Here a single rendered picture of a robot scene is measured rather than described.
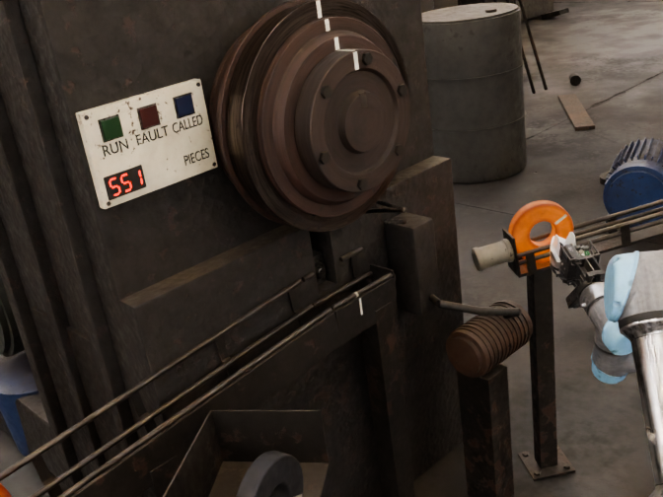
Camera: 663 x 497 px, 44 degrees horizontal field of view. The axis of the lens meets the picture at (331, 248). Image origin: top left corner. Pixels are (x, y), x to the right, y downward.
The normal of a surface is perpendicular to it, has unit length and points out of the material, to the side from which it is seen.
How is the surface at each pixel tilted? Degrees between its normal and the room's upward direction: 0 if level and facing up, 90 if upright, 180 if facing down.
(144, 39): 90
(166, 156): 90
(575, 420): 0
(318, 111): 90
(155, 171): 90
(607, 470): 0
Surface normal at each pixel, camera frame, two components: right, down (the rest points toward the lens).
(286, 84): -0.27, -0.16
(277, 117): -0.34, 0.18
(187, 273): -0.13, -0.91
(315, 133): 0.69, 0.20
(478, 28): 0.06, 0.39
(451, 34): -0.40, 0.41
